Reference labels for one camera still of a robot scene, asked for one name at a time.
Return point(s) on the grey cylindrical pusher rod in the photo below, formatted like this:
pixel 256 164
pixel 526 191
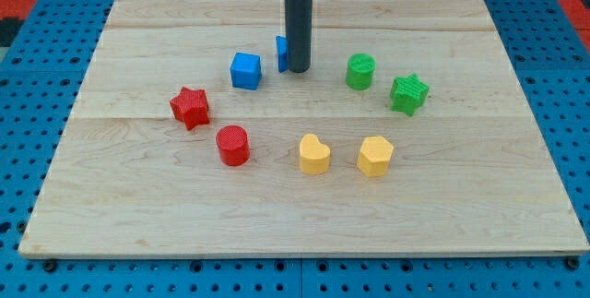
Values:
pixel 298 26

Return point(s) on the yellow heart block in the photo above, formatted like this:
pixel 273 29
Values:
pixel 314 156

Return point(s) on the green cylinder block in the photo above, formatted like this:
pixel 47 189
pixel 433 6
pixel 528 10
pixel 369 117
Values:
pixel 360 69

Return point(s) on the red cylinder block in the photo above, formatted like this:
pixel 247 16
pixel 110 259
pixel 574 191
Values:
pixel 233 145

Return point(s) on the yellow hexagon block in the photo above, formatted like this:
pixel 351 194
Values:
pixel 374 156

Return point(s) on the green star block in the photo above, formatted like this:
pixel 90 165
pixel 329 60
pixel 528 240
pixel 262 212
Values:
pixel 408 94

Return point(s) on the blue cube block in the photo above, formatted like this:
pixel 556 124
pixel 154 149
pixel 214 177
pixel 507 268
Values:
pixel 245 71

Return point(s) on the blue block behind rod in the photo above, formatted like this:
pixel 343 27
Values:
pixel 282 54

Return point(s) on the red star block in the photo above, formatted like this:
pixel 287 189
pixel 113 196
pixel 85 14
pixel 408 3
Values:
pixel 190 107

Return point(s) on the light wooden board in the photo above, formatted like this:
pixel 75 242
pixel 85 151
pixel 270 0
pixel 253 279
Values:
pixel 470 174

